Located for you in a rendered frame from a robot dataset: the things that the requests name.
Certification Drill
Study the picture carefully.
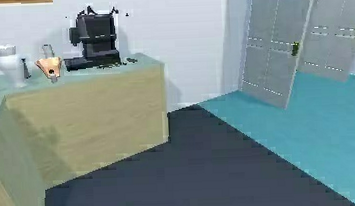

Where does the small dark grey bottle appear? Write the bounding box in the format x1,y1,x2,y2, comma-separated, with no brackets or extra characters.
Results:
20,57,32,80

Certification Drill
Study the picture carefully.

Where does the black coffee machine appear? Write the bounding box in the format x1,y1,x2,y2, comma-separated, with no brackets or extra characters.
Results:
61,4,139,73

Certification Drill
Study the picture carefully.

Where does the clear glass cup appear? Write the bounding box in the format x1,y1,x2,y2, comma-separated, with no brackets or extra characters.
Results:
41,43,55,60

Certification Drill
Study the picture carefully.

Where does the white ribbed vase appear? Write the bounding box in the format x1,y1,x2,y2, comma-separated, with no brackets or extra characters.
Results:
0,44,29,89

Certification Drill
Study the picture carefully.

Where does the light wood kitchen counter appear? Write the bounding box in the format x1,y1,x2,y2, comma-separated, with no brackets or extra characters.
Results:
0,50,173,206

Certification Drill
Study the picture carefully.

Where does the grey panelled room door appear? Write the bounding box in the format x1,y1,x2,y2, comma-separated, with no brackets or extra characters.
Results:
235,0,324,112
296,0,355,86

